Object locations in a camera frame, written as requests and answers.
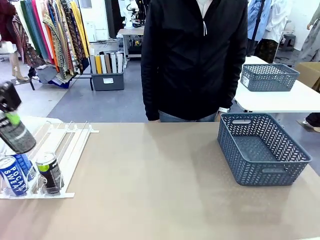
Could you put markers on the white can dispenser rack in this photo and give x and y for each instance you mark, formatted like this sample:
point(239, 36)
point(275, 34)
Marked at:
point(75, 150)

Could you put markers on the white wristband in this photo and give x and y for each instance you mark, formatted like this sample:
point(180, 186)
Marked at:
point(224, 110)

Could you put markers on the white side table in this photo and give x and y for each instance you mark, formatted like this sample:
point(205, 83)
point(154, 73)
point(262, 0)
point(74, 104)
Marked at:
point(275, 101)

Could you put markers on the blue Pocari Sweat can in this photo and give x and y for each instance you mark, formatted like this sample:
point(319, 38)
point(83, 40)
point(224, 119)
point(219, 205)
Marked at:
point(12, 177)
point(25, 162)

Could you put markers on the orange hanging fabric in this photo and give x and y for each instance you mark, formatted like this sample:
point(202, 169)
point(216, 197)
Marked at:
point(52, 52)

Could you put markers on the yellow fabric roll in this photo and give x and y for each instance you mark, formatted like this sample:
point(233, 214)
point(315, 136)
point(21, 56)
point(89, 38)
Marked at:
point(98, 65)

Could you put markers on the tall grey fabric roll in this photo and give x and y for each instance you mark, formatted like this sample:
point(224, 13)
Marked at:
point(92, 62)

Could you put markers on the dark patterned skirt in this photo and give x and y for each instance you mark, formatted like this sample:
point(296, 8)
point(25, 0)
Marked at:
point(267, 50)

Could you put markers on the grey cloth pile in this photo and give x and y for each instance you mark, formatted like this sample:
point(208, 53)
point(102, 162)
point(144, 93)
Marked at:
point(47, 73)

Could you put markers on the person's blue jeans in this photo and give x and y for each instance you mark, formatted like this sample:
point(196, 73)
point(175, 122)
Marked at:
point(185, 119)

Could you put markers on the dark trouser leg white shoe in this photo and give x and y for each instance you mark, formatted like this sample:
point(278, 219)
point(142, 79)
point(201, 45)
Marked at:
point(313, 120)

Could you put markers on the grey metal workbench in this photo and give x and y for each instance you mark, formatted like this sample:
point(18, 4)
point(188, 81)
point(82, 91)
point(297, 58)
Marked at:
point(131, 32)

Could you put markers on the mannequin in grey dress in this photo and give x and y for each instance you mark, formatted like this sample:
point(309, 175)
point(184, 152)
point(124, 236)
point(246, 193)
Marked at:
point(311, 40)

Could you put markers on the black fabric roll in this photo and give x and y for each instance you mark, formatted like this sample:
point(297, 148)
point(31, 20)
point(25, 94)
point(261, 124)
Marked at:
point(103, 53)

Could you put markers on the yellow hanging fabric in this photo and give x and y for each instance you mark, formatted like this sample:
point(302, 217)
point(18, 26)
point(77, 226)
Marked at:
point(81, 30)

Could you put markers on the grey mannequin trousers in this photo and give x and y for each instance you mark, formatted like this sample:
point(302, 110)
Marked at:
point(251, 47)

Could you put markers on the brown fabric roll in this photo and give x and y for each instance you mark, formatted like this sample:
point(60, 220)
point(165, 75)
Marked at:
point(108, 63)

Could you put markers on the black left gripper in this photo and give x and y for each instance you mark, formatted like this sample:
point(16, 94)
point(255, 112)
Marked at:
point(9, 96)

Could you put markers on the white shirt on mannequin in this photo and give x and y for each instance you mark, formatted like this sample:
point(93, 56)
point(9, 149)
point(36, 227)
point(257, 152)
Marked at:
point(278, 20)

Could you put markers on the pink hanging fabric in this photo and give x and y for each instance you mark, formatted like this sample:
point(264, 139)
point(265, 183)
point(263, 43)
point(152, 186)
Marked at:
point(41, 30)

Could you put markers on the green hanging fabric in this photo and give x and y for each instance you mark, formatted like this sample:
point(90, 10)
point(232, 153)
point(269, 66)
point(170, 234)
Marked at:
point(28, 25)

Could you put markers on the light grey fabric roll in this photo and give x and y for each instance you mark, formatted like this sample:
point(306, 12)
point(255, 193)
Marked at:
point(114, 63)

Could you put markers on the dark plastic stool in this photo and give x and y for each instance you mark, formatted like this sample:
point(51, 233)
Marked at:
point(288, 41)

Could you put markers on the black stand pole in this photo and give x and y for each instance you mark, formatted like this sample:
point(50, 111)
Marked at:
point(257, 22)

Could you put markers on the person's left forearm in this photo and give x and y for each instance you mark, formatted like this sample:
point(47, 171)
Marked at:
point(231, 92)

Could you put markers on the person's right forearm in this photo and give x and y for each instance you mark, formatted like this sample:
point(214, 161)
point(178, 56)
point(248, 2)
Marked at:
point(151, 102)

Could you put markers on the person's right hand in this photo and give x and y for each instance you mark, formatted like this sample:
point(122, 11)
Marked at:
point(155, 121)

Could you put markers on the mannequin with maroon top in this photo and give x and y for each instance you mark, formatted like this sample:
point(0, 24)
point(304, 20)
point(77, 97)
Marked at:
point(7, 22)

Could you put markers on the grey storage bin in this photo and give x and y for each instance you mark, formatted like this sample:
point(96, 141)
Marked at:
point(107, 81)

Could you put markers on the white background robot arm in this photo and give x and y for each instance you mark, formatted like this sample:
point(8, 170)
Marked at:
point(127, 13)

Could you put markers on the grey woven plastic basket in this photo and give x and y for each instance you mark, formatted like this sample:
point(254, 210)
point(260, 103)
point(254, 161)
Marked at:
point(265, 83)
point(255, 150)

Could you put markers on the patterned multicolour hanging fabrics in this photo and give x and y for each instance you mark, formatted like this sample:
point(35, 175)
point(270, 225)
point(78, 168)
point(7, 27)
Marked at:
point(63, 40)

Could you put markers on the blue shirt on mannequin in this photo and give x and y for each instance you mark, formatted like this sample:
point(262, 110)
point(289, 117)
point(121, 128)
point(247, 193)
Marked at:
point(255, 20)

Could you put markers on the brown cardboard box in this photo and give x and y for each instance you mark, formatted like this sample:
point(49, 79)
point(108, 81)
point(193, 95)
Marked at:
point(308, 72)

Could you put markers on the black clothes rack frame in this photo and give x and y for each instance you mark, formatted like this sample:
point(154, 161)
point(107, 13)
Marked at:
point(85, 78)

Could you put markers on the white fabric roll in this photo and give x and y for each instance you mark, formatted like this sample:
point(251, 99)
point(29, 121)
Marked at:
point(103, 64)
point(120, 62)

